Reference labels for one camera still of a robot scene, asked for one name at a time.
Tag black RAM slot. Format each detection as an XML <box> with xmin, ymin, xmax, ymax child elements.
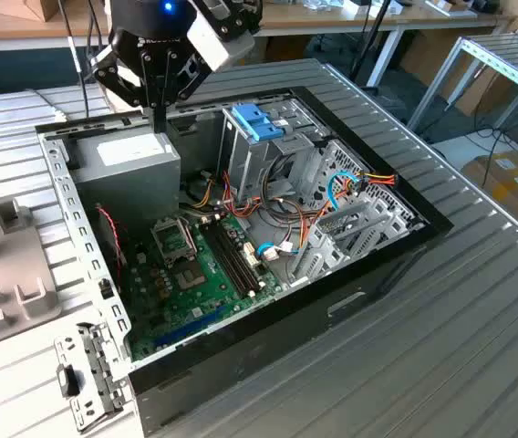
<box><xmin>204</xmin><ymin>222</ymin><xmax>247</xmax><ymax>299</ymax></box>
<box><xmin>214</xmin><ymin>219</ymin><xmax>257</xmax><ymax>297</ymax></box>
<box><xmin>210</xmin><ymin>221</ymin><xmax>252</xmax><ymax>298</ymax></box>
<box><xmin>220</xmin><ymin>218</ymin><xmax>263</xmax><ymax>295</ymax></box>

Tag aluminium frame side table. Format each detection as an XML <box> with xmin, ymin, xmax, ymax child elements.
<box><xmin>407</xmin><ymin>34</ymin><xmax>518</xmax><ymax>133</ymax></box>

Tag cardboard box on desk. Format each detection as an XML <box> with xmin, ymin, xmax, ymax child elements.
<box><xmin>0</xmin><ymin>0</ymin><xmax>59</xmax><ymax>23</ymax></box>

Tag metal optical drive cage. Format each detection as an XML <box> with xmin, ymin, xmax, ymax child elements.
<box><xmin>216</xmin><ymin>98</ymin><xmax>328</xmax><ymax>206</ymax></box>

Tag metal card retention bracket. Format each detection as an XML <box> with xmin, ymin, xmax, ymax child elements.
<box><xmin>53</xmin><ymin>321</ymin><xmax>129</xmax><ymax>433</ymax></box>

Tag brown cardboard sheet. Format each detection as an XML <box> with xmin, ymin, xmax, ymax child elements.
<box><xmin>398</xmin><ymin>29</ymin><xmax>518</xmax><ymax>118</ymax></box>

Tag blue expansion slot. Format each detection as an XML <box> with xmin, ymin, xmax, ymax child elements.
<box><xmin>151</xmin><ymin>303</ymin><xmax>228</xmax><ymax>348</ymax></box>

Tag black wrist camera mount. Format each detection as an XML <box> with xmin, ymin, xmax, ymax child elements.
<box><xmin>202</xmin><ymin>0</ymin><xmax>264</xmax><ymax>37</ymax></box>

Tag cardboard box with labels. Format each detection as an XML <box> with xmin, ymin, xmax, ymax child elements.
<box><xmin>461</xmin><ymin>152</ymin><xmax>518</xmax><ymax>245</ymax></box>

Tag red and black fan wire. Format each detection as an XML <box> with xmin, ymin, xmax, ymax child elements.
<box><xmin>95</xmin><ymin>204</ymin><xmax>128</xmax><ymax>279</ymax></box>

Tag grey power supply unit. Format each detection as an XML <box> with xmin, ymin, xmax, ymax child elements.
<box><xmin>72</xmin><ymin>123</ymin><xmax>182</xmax><ymax>229</ymax></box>

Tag metal disk bay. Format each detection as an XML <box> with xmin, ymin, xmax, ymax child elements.
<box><xmin>285</xmin><ymin>200</ymin><xmax>427</xmax><ymax>288</ymax></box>

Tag metal socket cover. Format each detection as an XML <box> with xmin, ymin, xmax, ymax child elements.
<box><xmin>149</xmin><ymin>217</ymin><xmax>196</xmax><ymax>265</ymax></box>

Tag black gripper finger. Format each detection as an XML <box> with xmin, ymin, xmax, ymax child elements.
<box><xmin>92</xmin><ymin>47</ymin><xmax>161</xmax><ymax>133</ymax></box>
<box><xmin>159</xmin><ymin>47</ymin><xmax>212</xmax><ymax>133</ymax></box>

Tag metal locking lever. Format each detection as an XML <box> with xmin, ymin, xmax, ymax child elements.
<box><xmin>183</xmin><ymin>217</ymin><xmax>197</xmax><ymax>257</ymax></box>

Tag yellow and black wire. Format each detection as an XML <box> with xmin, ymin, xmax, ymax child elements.
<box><xmin>190</xmin><ymin>171</ymin><xmax>217</xmax><ymax>211</ymax></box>

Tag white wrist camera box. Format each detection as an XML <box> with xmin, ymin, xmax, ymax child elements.
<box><xmin>185</xmin><ymin>7</ymin><xmax>256</xmax><ymax>73</ymax></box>

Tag long wooden desk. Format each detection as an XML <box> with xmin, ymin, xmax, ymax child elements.
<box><xmin>0</xmin><ymin>0</ymin><xmax>518</xmax><ymax>88</ymax></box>

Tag black cable with silver ferrule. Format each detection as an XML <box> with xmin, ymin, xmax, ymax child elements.
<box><xmin>60</xmin><ymin>0</ymin><xmax>92</xmax><ymax>119</ymax></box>

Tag blue disk data wire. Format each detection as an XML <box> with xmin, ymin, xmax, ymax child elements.
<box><xmin>326</xmin><ymin>169</ymin><xmax>363</xmax><ymax>211</ymax></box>

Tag green motherboard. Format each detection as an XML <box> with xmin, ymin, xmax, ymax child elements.
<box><xmin>119</xmin><ymin>212</ymin><xmax>287</xmax><ymax>361</ymax></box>

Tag black open PC case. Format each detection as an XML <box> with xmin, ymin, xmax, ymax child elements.
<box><xmin>34</xmin><ymin>85</ymin><xmax>455</xmax><ymax>437</ymax></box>

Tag CPU socket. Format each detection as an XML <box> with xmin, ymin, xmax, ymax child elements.
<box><xmin>170</xmin><ymin>259</ymin><xmax>208</xmax><ymax>293</ymax></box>

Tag orange and black wire bundle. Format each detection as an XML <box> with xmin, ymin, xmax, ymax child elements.
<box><xmin>222</xmin><ymin>171</ymin><xmax>333</xmax><ymax>256</ymax></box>

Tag orange yellow red power wire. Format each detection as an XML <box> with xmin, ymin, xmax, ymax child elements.
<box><xmin>349</xmin><ymin>169</ymin><xmax>399</xmax><ymax>197</ymax></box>

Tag grey parts rack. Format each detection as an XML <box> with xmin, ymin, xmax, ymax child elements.
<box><xmin>0</xmin><ymin>196</ymin><xmax>62</xmax><ymax>355</ymax></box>

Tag blue wire with white label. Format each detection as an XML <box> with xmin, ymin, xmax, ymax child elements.
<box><xmin>256</xmin><ymin>244</ymin><xmax>296</xmax><ymax>264</ymax></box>

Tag blue plastic drive latch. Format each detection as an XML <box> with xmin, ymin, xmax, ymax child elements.
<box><xmin>231</xmin><ymin>103</ymin><xmax>284</xmax><ymax>143</ymax></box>

